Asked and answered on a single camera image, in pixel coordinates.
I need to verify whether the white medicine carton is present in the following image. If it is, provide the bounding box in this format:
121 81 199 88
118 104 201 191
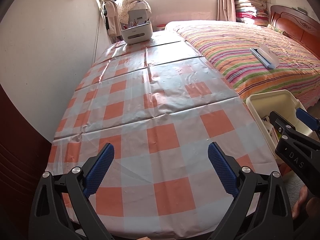
262 116 280 145

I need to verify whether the cream plastic trash bin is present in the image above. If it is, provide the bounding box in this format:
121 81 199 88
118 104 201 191
246 89 318 153

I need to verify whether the person's right hand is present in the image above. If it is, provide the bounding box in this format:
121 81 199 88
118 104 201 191
292 185 317 219

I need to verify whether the white blue box on bed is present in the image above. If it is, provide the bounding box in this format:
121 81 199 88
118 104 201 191
249 44 279 69

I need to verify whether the checkered orange white tablecloth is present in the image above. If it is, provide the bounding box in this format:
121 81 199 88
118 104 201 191
47 30 278 239

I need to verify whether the striped colourful bedspread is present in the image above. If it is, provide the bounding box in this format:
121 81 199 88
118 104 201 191
165 20 319 108

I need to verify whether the red wooden headboard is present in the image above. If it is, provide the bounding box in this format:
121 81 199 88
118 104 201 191
270 5 320 59

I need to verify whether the pink curtain right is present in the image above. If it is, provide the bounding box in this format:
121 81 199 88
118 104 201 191
216 0 236 22

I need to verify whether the stack of folded quilts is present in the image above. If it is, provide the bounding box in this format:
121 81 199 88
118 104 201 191
234 0 269 27

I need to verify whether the white desk organizer box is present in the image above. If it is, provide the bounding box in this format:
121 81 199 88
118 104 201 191
121 21 153 44

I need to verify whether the grey fan heater with cloth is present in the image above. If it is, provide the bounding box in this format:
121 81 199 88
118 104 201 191
115 0 151 25

